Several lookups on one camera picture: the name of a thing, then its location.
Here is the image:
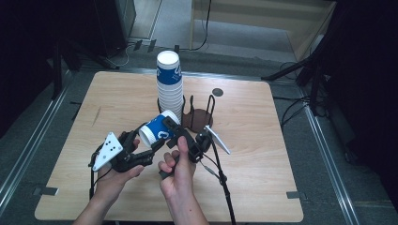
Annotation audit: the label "blue and white paper cup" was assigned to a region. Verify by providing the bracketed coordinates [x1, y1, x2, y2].
[138, 109, 181, 148]

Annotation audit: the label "white floor cable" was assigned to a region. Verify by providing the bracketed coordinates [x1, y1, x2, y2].
[115, 42, 136, 68]

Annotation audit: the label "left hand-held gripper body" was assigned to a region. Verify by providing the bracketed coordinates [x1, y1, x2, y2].
[92, 130, 154, 173]

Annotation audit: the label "person's right hand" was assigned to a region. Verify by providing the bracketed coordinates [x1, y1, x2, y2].
[158, 135, 197, 200]

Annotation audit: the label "metal floor rail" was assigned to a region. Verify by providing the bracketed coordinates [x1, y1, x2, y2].
[299, 89, 361, 225]
[0, 70, 72, 215]

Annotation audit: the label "black cabinet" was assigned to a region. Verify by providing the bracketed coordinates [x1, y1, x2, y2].
[93, 0, 137, 59]

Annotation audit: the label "stack of paper cups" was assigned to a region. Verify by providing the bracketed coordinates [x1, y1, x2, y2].
[156, 50, 185, 124]

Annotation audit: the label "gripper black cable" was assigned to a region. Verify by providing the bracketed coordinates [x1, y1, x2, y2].
[199, 137, 237, 225]
[88, 152, 114, 201]

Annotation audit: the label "black hanging cable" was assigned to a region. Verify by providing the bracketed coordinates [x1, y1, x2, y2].
[187, 0, 213, 53]

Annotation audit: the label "grey tape strip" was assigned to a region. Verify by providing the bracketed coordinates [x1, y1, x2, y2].
[286, 190, 306, 201]
[32, 186, 59, 197]

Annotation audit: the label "dark brown cup holder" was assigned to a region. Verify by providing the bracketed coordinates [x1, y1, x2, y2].
[157, 94, 217, 135]

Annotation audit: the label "black metal stand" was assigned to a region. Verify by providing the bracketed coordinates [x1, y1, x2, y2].
[261, 31, 333, 117]

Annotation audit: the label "person's left hand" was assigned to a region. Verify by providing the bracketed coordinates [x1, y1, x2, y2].
[93, 139, 145, 204]

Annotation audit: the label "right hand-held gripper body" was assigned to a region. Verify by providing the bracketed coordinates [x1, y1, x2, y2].
[179, 125, 232, 164]

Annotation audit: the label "black curtain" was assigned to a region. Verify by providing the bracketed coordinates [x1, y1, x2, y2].
[325, 0, 398, 203]
[0, 0, 96, 139]

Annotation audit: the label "black stand leg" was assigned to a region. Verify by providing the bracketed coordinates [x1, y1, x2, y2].
[51, 39, 83, 101]

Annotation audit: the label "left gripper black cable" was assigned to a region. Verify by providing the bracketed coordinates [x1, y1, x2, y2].
[88, 152, 114, 201]

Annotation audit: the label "light wooden shelf frame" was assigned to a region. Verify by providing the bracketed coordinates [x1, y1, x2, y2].
[189, 0, 338, 63]

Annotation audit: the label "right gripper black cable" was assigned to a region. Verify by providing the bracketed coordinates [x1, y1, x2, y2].
[199, 137, 237, 225]

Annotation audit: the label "black floor cables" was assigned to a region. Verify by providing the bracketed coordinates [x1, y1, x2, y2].
[272, 95, 314, 129]

